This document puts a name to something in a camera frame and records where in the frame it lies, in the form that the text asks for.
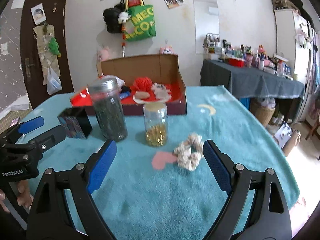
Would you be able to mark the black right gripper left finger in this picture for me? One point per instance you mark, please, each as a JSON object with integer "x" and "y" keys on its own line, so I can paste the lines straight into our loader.
{"x": 50, "y": 217}

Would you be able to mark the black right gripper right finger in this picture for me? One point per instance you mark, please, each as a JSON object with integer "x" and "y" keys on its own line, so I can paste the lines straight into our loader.
{"x": 255, "y": 207}

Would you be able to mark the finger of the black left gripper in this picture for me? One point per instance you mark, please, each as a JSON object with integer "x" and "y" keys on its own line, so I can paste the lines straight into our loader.
{"x": 45, "y": 138}
{"x": 13, "y": 133}

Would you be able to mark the black scrunchie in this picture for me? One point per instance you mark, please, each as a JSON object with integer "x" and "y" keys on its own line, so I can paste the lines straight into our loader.
{"x": 125, "y": 89}

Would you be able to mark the red crochet hat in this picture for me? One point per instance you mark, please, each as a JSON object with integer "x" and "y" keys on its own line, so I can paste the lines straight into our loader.
{"x": 142, "y": 84}

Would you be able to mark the small white plush doll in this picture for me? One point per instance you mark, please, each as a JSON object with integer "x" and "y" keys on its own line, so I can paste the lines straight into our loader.
{"x": 161, "y": 92}

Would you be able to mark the blue cloth pad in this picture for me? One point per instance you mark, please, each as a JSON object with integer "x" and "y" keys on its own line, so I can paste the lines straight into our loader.
{"x": 124, "y": 95}

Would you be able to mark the pink beige powder puff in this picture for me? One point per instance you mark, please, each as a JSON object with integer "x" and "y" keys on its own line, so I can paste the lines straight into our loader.
{"x": 142, "y": 95}

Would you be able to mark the person's left hand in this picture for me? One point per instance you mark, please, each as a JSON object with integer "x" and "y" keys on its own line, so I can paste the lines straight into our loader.
{"x": 24, "y": 197}

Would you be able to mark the black beauty cream box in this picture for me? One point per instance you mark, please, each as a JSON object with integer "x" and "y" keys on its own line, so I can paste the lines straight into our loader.
{"x": 76, "y": 122}

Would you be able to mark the plastic bag on door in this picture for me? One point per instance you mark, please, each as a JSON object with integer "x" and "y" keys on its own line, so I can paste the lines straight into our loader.
{"x": 53, "y": 82}

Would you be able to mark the dark brown door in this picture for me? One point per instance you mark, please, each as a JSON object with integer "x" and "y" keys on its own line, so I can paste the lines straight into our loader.
{"x": 40, "y": 21}

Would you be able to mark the tall dark tea jar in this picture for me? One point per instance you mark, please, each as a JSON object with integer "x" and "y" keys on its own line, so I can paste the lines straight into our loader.
{"x": 105, "y": 96}

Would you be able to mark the green plush on door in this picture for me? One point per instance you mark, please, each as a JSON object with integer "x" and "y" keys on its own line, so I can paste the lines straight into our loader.
{"x": 54, "y": 47}

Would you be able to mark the teal table towel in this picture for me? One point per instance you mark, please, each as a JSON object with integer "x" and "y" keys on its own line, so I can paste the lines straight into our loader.
{"x": 138, "y": 201}

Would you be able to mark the wooden chair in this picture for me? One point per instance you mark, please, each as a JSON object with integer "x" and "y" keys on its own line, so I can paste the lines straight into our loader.
{"x": 313, "y": 129}

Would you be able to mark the beige crochet scrunchie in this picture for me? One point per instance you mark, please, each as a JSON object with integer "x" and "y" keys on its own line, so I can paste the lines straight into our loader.
{"x": 190, "y": 152}

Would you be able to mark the small glass jar gold contents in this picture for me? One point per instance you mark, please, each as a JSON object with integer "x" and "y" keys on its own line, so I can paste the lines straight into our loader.
{"x": 155, "y": 122}

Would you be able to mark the pink heart patch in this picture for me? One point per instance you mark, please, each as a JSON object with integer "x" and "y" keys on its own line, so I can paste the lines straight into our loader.
{"x": 160, "y": 159}

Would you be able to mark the red cardboard box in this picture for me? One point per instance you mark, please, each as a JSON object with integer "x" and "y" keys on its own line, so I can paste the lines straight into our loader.
{"x": 139, "y": 74}

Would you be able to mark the broom stick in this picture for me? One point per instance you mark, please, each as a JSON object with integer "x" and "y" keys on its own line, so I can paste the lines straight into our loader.
{"x": 123, "y": 47}

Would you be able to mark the grey cloth side table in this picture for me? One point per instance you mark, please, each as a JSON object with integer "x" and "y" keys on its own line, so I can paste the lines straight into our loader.
{"x": 249, "y": 82}

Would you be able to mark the green tote bag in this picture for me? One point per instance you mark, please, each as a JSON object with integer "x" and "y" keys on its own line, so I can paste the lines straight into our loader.
{"x": 141, "y": 23}

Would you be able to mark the red basin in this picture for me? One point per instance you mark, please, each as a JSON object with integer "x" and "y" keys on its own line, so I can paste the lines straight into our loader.
{"x": 236, "y": 62}

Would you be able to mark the white wardrobe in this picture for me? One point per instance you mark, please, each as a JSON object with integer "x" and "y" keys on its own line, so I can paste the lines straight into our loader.
{"x": 297, "y": 42}

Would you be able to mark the black backpack on wall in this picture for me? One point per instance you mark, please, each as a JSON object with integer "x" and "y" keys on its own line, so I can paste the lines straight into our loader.
{"x": 111, "y": 16}

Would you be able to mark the white plush keychain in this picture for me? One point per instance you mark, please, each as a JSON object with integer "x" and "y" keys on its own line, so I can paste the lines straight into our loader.
{"x": 123, "y": 17}

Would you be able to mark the pink cat plush on wall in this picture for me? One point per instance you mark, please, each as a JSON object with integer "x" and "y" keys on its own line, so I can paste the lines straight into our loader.
{"x": 166, "y": 50}

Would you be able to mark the wall mirror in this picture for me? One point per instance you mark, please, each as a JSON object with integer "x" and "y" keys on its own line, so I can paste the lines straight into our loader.
{"x": 207, "y": 29}

